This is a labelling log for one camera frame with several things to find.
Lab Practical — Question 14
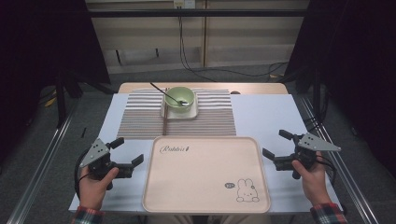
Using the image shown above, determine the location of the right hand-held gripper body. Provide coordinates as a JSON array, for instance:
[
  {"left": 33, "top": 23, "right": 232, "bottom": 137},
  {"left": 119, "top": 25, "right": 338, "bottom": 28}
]
[{"left": 275, "top": 132, "right": 342, "bottom": 180}]

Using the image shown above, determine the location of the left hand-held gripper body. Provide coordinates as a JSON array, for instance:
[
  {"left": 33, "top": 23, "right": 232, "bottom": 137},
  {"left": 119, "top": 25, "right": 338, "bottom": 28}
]
[{"left": 79, "top": 138, "right": 134, "bottom": 180}]

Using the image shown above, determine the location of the white square plate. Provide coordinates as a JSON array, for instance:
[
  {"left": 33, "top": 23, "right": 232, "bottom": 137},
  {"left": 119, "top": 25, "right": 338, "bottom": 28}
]
[{"left": 160, "top": 92, "right": 199, "bottom": 120}]

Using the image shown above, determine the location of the beige tray with rabbit print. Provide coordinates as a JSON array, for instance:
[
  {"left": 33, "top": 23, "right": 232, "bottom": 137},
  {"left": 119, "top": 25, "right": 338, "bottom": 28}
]
[{"left": 142, "top": 135, "right": 272, "bottom": 215}]

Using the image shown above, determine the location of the metal spoon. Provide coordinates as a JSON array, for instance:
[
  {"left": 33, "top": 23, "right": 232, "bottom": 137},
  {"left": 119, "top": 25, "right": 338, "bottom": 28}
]
[{"left": 149, "top": 82, "right": 190, "bottom": 106}]

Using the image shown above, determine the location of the green bowl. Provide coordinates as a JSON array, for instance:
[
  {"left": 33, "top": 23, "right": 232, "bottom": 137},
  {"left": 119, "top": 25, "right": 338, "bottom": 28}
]
[{"left": 163, "top": 86, "right": 196, "bottom": 114}]

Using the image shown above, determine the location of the person's left hand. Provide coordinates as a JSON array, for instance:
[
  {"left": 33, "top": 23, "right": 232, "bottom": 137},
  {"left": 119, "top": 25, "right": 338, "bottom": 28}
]
[{"left": 78, "top": 167, "right": 120, "bottom": 210}]

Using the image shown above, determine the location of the person's right hand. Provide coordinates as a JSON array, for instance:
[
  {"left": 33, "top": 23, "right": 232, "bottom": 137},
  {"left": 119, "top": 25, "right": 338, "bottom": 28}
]
[{"left": 291, "top": 151, "right": 332, "bottom": 206}]

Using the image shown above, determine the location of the white table cover sheet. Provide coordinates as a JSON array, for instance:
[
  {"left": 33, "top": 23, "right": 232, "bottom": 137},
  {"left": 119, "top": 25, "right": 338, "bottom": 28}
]
[{"left": 68, "top": 92, "right": 344, "bottom": 215}]

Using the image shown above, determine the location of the black metal stand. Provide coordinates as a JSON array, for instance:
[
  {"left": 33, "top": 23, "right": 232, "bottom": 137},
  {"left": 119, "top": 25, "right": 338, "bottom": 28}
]
[
  {"left": 312, "top": 66, "right": 322, "bottom": 120},
  {"left": 55, "top": 70, "right": 116, "bottom": 128}
]

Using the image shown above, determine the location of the wooden table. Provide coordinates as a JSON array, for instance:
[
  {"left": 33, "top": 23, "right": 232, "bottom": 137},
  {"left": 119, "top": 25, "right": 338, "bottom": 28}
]
[{"left": 118, "top": 81, "right": 290, "bottom": 95}]

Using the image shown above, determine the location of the striped placemat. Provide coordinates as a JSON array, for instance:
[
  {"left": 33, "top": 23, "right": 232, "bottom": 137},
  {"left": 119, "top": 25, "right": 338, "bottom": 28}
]
[{"left": 116, "top": 89, "right": 237, "bottom": 140}]

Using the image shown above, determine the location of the black curtain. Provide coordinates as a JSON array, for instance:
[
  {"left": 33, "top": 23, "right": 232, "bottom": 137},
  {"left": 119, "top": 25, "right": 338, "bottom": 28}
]
[
  {"left": 284, "top": 0, "right": 396, "bottom": 178},
  {"left": 0, "top": 0, "right": 110, "bottom": 162}
]

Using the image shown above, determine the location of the black crossbar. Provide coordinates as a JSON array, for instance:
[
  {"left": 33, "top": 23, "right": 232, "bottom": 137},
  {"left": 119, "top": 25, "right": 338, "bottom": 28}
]
[{"left": 88, "top": 8, "right": 309, "bottom": 18}]

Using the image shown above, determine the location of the right hand-held gripper cable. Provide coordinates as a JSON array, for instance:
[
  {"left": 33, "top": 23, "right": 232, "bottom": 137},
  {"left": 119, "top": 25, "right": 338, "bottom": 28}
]
[{"left": 317, "top": 154, "right": 338, "bottom": 186}]

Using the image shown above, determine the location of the hand-held gripper cable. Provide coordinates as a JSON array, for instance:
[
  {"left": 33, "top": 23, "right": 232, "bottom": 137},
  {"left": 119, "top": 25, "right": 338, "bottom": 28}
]
[
  {"left": 74, "top": 148, "right": 92, "bottom": 200},
  {"left": 317, "top": 154, "right": 338, "bottom": 186}
]

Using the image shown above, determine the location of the left hand-held gripper cable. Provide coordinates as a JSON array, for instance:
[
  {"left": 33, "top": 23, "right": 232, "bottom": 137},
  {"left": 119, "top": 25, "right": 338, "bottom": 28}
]
[{"left": 74, "top": 148, "right": 92, "bottom": 200}]

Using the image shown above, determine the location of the metal floor rail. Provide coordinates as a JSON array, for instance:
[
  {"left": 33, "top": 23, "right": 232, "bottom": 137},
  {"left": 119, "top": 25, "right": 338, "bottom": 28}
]
[
  {"left": 6, "top": 99, "right": 78, "bottom": 224},
  {"left": 300, "top": 95, "right": 380, "bottom": 224}
]

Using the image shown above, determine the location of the black hanging cable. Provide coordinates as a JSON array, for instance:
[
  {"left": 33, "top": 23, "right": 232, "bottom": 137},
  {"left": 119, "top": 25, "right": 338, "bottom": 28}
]
[{"left": 177, "top": 7, "right": 289, "bottom": 82}]

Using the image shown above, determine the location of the white wall outlet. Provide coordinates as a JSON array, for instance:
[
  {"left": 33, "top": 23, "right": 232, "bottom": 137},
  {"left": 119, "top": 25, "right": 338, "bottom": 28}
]
[{"left": 173, "top": 0, "right": 196, "bottom": 9}]

